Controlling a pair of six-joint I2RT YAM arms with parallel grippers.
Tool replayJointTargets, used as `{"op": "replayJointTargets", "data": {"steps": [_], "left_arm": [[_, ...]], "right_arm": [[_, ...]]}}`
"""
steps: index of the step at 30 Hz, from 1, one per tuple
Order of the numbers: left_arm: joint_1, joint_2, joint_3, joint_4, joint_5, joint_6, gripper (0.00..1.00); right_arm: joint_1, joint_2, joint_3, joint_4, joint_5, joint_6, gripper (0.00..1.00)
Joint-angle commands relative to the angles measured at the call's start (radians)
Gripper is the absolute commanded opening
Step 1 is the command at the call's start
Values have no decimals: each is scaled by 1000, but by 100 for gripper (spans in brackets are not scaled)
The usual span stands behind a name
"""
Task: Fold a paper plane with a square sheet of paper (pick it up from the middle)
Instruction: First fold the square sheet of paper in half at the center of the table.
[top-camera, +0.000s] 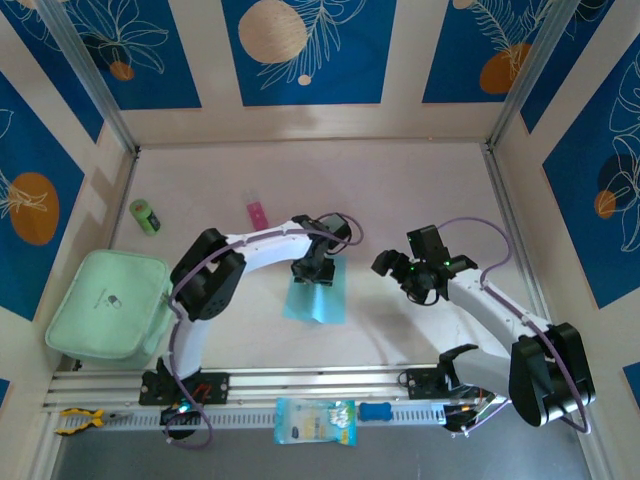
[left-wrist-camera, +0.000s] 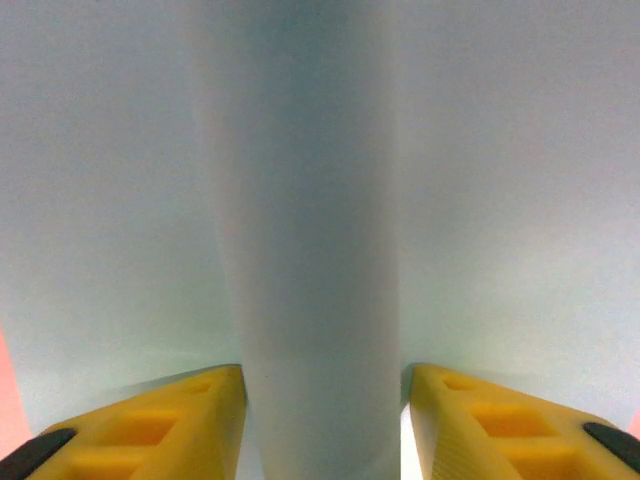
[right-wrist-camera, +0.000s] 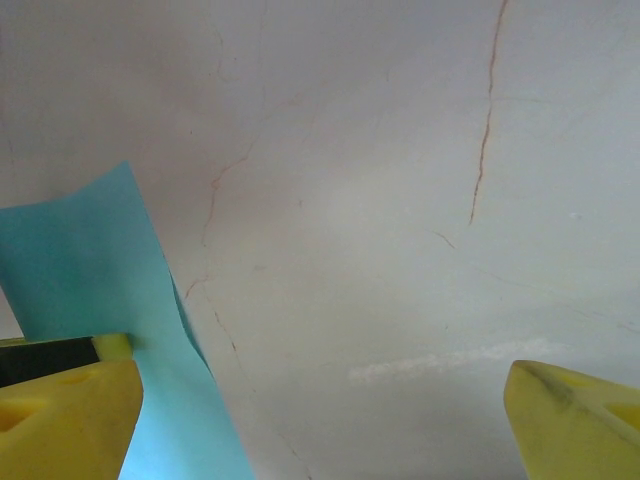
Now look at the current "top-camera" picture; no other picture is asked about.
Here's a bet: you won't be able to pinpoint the light blue paper sheet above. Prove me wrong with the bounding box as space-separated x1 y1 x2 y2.
282 255 348 325

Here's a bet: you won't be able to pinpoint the pink plastic case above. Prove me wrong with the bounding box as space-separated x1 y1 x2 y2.
243 189 270 231

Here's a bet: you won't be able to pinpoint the blue bone-shaped sponge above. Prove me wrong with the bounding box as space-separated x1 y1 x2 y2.
358 401 392 423

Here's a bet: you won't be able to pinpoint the wet wipes packet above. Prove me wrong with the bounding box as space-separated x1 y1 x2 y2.
273 397 359 447

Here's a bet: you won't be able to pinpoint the green bottle with black label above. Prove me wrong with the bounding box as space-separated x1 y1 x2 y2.
129 198 163 236

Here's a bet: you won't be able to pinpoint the black controller board with LED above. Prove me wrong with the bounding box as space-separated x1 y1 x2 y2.
158 403 202 441

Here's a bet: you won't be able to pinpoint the mint green container lid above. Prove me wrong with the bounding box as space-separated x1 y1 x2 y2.
44 249 174 370

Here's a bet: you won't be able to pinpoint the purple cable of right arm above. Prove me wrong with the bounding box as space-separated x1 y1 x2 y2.
439 215 594 441

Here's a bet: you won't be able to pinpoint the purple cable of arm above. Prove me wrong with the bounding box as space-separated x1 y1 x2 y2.
439 215 594 441
162 213 365 452

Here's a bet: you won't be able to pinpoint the aluminium front rail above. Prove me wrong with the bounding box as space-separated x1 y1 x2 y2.
42 360 516 412

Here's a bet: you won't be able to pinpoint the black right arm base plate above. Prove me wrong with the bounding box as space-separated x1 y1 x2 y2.
399 367 451 401

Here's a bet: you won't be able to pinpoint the aluminium side rail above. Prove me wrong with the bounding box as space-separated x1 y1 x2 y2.
482 147 554 326
107 149 141 251

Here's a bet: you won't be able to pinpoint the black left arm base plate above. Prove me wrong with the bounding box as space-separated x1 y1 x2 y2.
138 370 231 406

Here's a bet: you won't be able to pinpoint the black controller board with wires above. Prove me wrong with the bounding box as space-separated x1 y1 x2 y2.
442 394 509 439

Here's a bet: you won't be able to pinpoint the slotted grey cable duct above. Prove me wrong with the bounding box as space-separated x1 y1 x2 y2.
53 399 449 435

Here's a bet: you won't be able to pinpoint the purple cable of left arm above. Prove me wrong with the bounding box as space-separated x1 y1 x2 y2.
162 213 365 452

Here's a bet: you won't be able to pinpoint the aluminium corner post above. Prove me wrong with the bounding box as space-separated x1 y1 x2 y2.
37 0 140 155
487 0 584 151

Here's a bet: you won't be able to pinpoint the yellow-handled pliers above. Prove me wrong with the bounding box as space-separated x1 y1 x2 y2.
54 407 135 436

